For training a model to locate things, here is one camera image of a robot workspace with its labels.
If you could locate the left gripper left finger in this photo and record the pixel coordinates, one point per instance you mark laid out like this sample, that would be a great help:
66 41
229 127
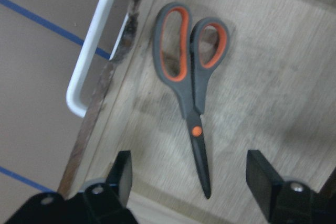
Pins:
106 199

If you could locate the grey orange scissors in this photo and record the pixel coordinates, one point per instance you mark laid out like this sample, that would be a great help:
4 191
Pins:
190 84

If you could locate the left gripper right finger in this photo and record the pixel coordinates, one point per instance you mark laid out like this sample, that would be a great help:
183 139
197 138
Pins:
280 200

